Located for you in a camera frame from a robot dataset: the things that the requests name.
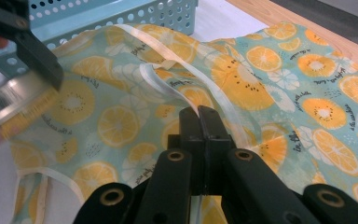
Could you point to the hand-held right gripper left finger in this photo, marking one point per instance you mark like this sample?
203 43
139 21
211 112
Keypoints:
189 130

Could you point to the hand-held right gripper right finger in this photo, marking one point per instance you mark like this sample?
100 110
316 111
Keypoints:
213 133

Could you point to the round metal tin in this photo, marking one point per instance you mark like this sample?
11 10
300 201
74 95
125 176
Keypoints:
12 102

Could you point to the orange fruit print bag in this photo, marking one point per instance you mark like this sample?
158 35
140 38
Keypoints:
245 87

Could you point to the light blue plastic basket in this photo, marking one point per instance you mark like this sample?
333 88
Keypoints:
105 15

